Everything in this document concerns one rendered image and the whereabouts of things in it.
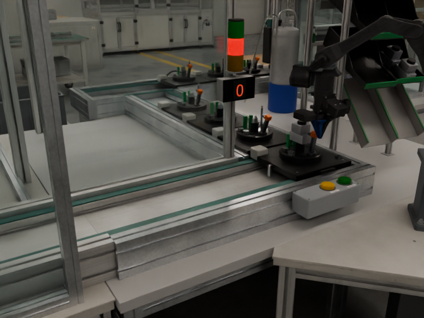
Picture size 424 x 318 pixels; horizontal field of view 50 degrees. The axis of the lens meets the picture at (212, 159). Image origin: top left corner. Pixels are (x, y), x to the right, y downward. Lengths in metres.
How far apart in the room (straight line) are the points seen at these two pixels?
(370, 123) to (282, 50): 0.85
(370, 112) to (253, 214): 0.68
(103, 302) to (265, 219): 0.50
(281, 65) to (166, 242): 1.49
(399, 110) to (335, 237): 0.70
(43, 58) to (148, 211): 0.59
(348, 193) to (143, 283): 0.65
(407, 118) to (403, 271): 0.77
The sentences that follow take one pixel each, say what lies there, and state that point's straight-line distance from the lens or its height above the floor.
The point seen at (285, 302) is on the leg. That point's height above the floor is 0.70.
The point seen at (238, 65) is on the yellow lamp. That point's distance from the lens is 1.43.
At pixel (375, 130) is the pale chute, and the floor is 1.03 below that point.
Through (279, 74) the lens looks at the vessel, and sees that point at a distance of 2.44.
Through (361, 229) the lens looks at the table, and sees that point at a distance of 1.38.
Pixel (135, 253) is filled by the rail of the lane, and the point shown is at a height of 0.92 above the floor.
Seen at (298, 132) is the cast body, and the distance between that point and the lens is 1.51.
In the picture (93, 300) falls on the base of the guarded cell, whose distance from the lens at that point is 1.09.
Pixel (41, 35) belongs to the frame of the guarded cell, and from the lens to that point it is 0.87.
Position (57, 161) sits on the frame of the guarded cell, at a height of 1.20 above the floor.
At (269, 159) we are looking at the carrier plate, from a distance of 1.52.
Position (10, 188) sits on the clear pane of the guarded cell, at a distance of 0.93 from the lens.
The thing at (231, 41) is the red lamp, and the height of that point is 1.35.
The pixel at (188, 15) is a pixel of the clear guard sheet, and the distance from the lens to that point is 1.38.
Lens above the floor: 1.52
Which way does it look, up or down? 22 degrees down
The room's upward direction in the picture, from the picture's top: straight up
